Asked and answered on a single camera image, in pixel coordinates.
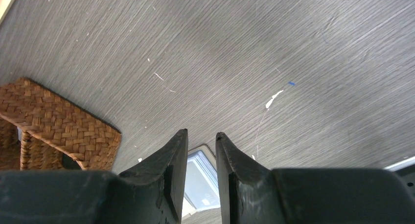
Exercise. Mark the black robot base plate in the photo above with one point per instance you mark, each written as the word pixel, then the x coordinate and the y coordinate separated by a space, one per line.
pixel 406 170

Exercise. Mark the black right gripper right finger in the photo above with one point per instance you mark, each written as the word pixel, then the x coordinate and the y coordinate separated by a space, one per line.
pixel 252 194

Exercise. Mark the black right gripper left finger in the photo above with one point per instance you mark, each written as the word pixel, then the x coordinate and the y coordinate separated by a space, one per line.
pixel 150 192

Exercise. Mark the brown wicker basket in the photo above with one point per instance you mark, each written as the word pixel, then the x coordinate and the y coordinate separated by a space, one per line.
pixel 41 130

